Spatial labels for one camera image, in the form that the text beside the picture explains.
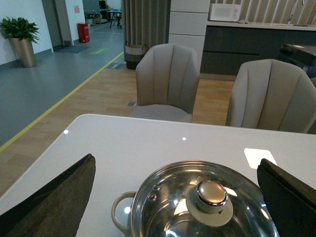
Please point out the beige chair right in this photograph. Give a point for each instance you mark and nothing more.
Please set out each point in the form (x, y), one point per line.
(272, 95)

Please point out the white pillar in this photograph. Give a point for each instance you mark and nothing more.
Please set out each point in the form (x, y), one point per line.
(187, 24)

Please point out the woven basket with handles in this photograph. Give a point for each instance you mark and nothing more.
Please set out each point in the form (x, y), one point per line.
(134, 54)

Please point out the beige chair left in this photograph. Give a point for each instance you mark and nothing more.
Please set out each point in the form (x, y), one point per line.
(167, 81)

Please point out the potted green plant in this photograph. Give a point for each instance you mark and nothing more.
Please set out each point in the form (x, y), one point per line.
(22, 34)

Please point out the dark kitchen counter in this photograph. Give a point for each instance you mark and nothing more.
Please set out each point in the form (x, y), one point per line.
(228, 45)

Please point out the beige chair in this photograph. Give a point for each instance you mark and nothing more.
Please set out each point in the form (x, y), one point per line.
(272, 95)
(167, 81)

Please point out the glass pot lid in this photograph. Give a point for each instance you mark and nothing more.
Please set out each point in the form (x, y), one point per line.
(199, 199)

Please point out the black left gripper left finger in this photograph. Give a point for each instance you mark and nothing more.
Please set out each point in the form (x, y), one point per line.
(56, 209)

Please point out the distant table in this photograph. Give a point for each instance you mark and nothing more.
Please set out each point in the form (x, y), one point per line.
(115, 15)

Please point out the red cabinet box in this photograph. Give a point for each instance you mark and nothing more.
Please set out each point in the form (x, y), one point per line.
(83, 32)

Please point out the white microwave oven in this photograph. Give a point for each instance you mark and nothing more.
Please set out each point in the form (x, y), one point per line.
(224, 12)

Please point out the white electric cooking pot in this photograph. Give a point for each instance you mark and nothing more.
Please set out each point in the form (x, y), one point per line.
(120, 213)

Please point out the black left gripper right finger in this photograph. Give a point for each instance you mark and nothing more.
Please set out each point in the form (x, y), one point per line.
(290, 202)

